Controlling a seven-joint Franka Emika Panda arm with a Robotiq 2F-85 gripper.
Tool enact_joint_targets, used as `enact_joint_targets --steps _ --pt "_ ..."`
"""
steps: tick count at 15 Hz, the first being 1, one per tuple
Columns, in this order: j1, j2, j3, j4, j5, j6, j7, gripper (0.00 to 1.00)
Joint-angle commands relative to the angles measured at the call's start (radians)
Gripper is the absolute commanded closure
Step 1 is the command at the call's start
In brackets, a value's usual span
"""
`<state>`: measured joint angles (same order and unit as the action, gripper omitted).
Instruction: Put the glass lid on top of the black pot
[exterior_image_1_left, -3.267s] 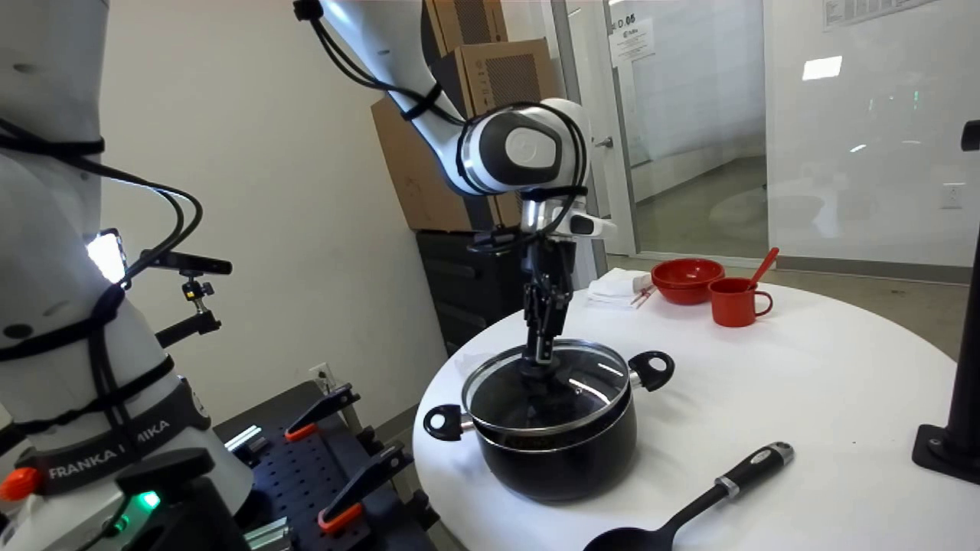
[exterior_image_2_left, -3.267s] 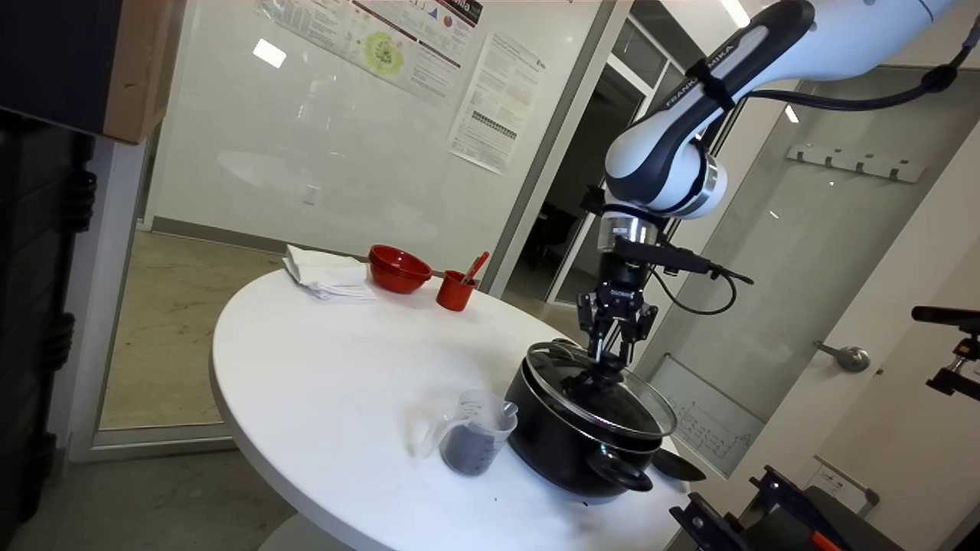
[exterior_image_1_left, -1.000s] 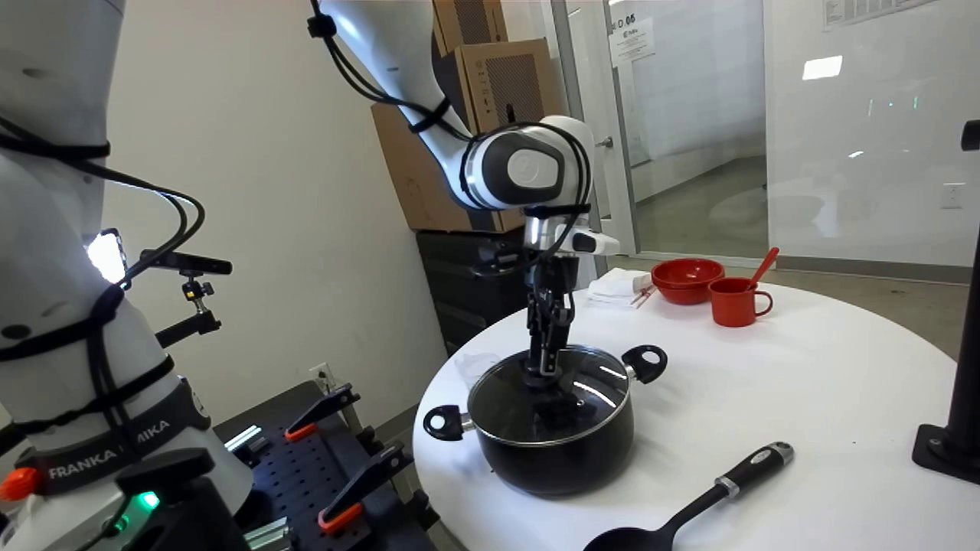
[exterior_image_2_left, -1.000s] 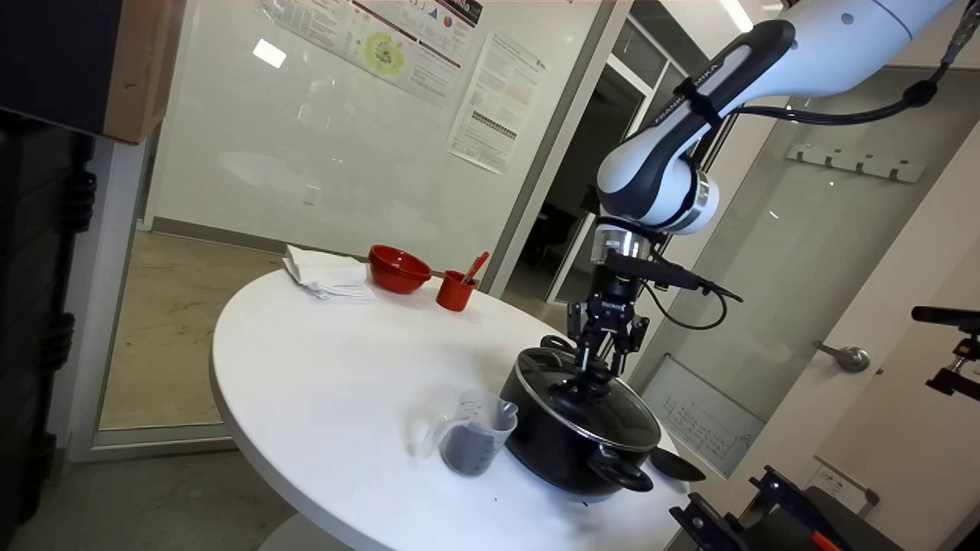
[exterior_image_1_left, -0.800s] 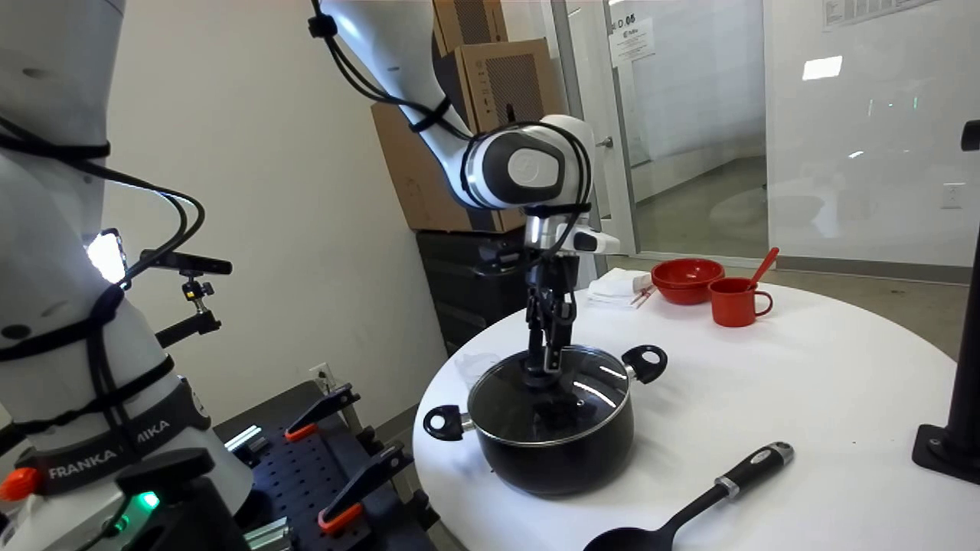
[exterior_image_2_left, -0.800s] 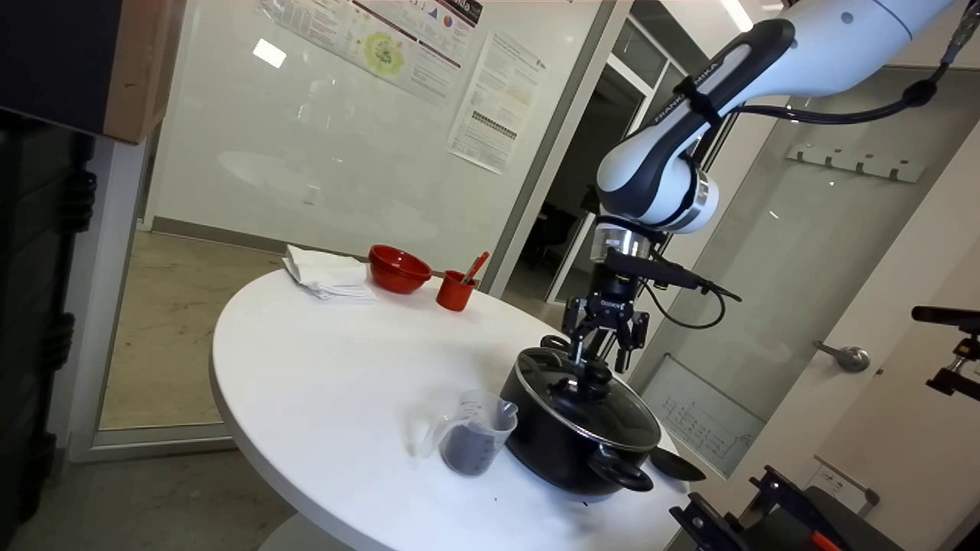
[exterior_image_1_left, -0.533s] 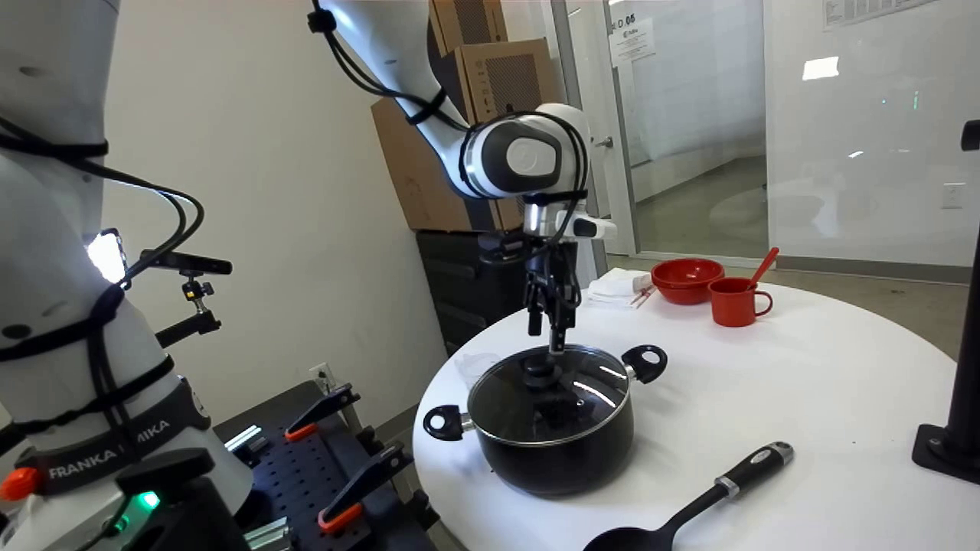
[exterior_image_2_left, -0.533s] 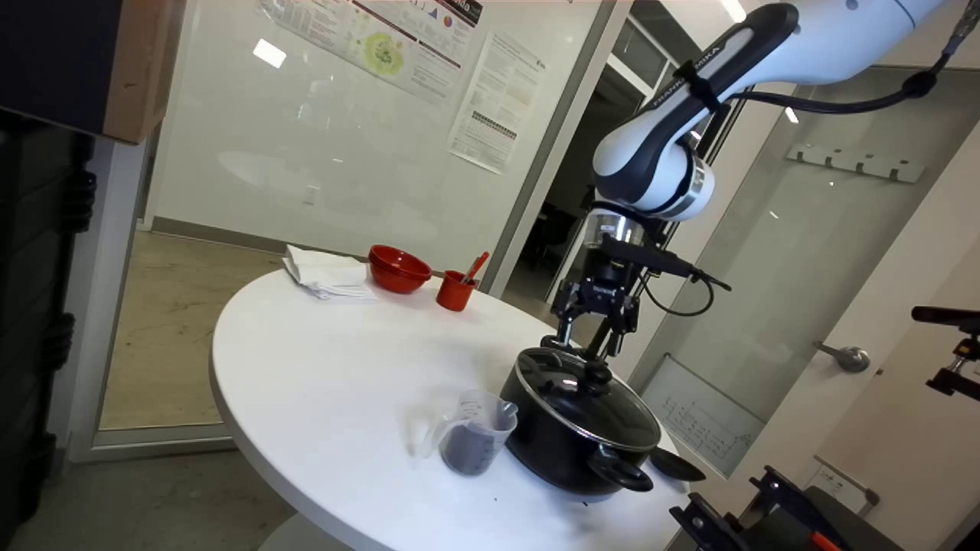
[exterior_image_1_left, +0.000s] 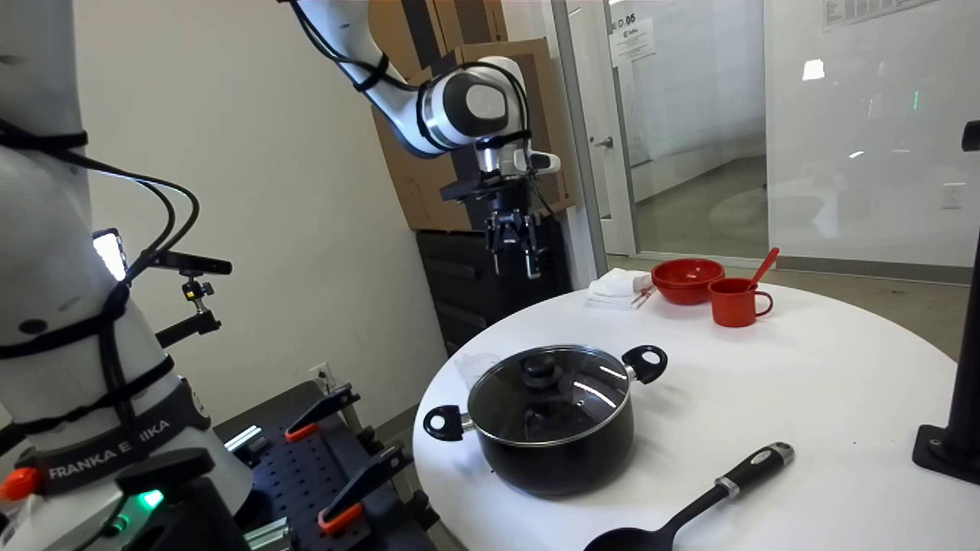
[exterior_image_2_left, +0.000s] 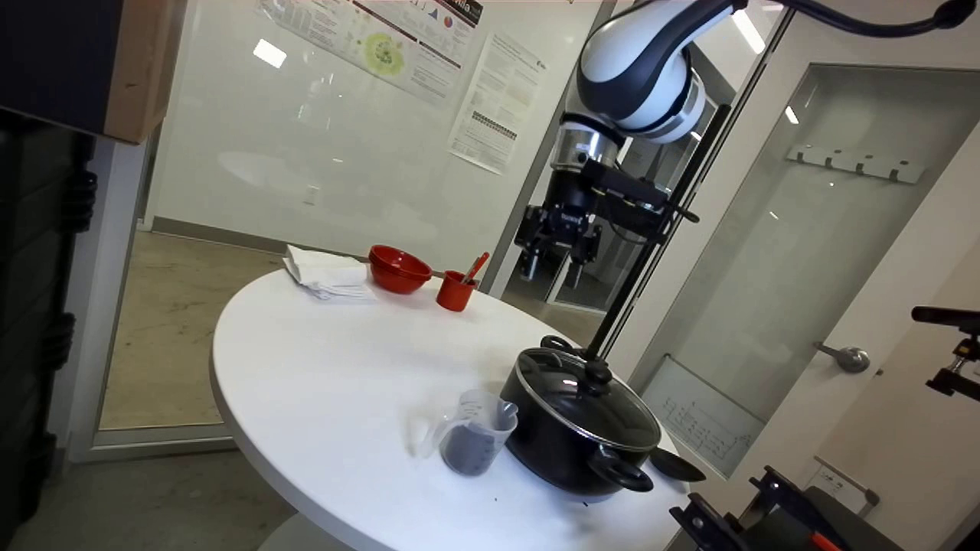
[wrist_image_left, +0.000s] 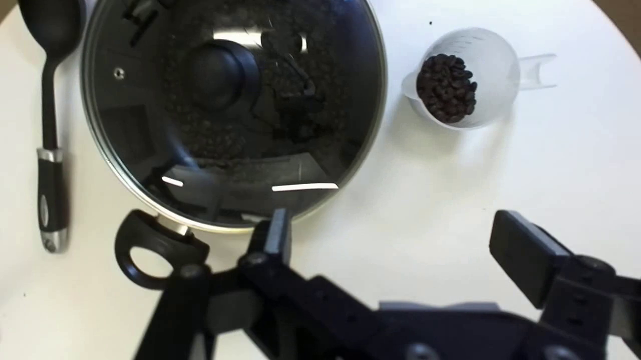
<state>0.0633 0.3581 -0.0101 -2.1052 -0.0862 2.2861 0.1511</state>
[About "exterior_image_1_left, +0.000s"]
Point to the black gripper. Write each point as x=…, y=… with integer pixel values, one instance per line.
x=514, y=221

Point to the glass lid with black knob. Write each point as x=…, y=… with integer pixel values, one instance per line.
x=553, y=394

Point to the black cooking pot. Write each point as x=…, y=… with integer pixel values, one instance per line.
x=557, y=462

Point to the black cabinet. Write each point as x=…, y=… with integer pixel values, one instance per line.
x=461, y=285

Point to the white folded cloth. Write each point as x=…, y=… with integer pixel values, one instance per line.
x=616, y=285

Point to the red bowl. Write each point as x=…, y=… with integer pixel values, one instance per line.
x=686, y=285

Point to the red mug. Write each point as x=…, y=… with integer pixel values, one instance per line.
x=734, y=303

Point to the black clamp orange tip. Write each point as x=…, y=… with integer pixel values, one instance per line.
x=322, y=408
x=364, y=491

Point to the white door notice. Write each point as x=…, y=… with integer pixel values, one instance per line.
x=633, y=40

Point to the red spoon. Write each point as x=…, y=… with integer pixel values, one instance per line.
x=766, y=265

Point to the dark perforated work bench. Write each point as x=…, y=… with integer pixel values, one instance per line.
x=278, y=470

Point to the black plastic serving spoon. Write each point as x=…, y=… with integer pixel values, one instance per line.
x=752, y=471

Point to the small lit screen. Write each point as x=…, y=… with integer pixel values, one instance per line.
x=108, y=256

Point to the black pole stand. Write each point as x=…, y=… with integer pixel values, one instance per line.
x=965, y=387

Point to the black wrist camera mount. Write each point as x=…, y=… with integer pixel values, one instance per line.
x=477, y=188

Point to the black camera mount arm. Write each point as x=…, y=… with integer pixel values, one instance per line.
x=195, y=265

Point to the printed wall poster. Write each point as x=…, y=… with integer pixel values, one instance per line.
x=878, y=8

